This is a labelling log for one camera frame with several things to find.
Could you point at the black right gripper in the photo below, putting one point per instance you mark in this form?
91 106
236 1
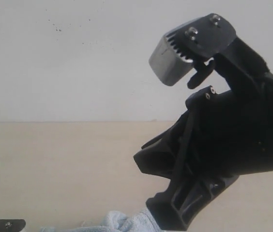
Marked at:
228 134

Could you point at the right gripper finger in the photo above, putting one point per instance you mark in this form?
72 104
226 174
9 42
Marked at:
168 154
176 207

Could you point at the light blue fleece towel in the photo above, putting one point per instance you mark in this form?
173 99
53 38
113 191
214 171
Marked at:
116 221

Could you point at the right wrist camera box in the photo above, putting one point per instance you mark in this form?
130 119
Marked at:
192 45

